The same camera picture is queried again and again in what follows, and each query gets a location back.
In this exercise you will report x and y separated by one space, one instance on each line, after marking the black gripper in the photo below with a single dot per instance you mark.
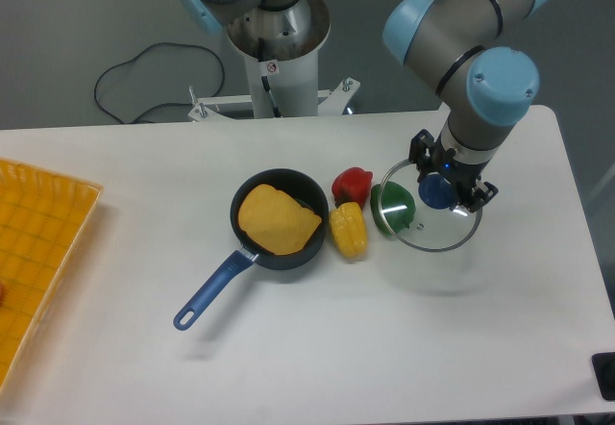
471 193

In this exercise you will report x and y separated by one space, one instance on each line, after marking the glass lid blue knob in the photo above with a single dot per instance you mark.
439 223

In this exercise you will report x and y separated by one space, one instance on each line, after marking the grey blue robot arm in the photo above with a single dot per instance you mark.
447 44

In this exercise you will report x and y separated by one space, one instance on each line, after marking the green bell pepper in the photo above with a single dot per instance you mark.
393 209

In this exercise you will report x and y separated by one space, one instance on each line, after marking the red bell pepper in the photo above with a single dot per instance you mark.
352 185

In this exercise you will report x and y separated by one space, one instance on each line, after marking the yellow bell pepper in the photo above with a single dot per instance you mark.
348 230

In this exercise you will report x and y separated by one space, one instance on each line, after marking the yellow bread piece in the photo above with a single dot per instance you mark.
275 221

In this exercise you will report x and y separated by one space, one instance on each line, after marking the black device table corner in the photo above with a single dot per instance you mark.
603 365

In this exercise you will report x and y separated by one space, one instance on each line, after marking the yellow woven basket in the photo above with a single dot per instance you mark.
43 215

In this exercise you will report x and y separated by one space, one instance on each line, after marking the dark pot blue handle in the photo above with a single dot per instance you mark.
299 186

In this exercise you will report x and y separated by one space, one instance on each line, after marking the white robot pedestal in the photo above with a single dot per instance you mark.
280 50

